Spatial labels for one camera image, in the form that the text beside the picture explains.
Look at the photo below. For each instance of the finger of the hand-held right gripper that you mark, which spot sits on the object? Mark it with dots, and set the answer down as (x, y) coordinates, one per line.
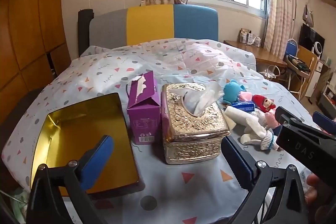
(324, 121)
(284, 116)

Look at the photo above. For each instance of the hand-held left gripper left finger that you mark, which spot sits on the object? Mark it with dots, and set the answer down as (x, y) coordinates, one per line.
(95, 161)

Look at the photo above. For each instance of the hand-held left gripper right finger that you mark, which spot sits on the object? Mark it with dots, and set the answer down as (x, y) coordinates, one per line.
(236, 161)

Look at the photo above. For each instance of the pink fluffy towel roll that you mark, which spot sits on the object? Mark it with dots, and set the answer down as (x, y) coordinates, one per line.
(271, 120)

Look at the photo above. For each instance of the red fluffy face sock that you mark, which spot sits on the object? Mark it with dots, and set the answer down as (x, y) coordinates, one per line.
(262, 103)

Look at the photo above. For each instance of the white blue knit sock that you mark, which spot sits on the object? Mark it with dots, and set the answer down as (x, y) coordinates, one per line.
(267, 141)

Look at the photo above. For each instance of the gold metal tin tray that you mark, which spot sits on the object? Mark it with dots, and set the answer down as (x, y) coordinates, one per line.
(78, 134)

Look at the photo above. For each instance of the blue tissue pack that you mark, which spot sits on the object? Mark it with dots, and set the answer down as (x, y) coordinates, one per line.
(244, 106)

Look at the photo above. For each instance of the pink cloth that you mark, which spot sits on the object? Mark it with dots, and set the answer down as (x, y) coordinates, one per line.
(245, 96)

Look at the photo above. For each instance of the white plastic packet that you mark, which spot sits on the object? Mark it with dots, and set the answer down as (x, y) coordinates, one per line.
(233, 115)

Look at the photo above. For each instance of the blue plush sock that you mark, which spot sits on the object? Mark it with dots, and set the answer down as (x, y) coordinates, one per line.
(232, 91)

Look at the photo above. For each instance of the person's right hand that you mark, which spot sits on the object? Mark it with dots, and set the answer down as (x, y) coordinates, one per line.
(315, 187)

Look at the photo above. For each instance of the white cabinet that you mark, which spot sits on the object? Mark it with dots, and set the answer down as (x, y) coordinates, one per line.
(317, 77)

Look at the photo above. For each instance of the gold ornate tissue box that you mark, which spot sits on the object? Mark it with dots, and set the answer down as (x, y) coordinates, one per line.
(194, 140)

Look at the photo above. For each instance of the black green tool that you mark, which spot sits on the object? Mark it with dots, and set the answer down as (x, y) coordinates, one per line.
(296, 62)

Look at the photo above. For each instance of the wooden chair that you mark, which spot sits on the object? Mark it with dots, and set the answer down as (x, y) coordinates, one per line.
(308, 58)

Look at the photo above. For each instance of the purple carton box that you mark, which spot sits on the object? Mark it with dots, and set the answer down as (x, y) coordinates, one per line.
(144, 121)

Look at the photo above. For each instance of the wooden desk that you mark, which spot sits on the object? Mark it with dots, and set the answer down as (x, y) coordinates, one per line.
(262, 54)

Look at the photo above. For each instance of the blue chair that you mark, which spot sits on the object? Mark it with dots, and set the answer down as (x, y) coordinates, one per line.
(290, 48)

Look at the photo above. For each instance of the white tissue sheet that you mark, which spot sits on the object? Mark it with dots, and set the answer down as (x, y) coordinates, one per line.
(204, 98)

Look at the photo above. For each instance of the white round fan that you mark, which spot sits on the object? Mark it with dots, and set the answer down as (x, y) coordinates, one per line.
(319, 47)

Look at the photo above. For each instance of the small brown white packet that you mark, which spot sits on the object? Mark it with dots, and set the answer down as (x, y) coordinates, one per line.
(257, 41)
(250, 39)
(242, 35)

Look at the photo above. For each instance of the black monitor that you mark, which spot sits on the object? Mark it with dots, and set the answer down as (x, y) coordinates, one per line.
(309, 37)

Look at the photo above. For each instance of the green white packet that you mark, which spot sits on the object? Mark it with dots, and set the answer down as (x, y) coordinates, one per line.
(17, 203)

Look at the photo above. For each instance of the grey hanging object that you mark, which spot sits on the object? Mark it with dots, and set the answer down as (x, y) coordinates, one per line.
(308, 15)

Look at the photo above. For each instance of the pale print curtain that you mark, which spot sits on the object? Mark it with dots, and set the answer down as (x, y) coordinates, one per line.
(281, 3)

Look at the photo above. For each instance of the black rolled mat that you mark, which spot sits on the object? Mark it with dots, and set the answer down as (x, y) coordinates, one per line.
(85, 29)

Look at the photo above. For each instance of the grey yellow blue headboard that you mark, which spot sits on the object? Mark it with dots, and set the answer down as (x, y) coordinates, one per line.
(149, 24)

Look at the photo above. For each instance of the wooden wardrobe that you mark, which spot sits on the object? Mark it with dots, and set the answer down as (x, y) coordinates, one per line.
(26, 29)

